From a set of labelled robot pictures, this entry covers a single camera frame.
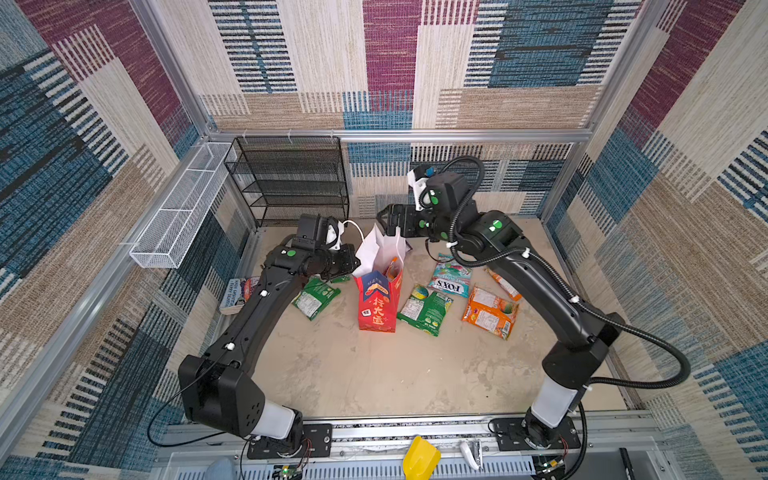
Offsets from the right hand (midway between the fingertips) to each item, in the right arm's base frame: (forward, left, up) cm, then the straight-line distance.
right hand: (394, 222), depth 69 cm
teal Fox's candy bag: (+8, -19, -35) cm, 40 cm away
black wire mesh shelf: (+41, +36, -19) cm, 58 cm away
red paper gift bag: (-6, +4, -13) cm, 15 cm away
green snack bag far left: (+2, +25, -34) cm, 42 cm away
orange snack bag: (-6, -29, -35) cm, 46 cm away
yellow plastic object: (-42, -5, -36) cm, 55 cm away
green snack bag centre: (-4, -9, -35) cm, 37 cm away
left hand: (0, +8, -13) cm, 15 cm away
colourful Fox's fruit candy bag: (+13, 0, -36) cm, 38 cm away
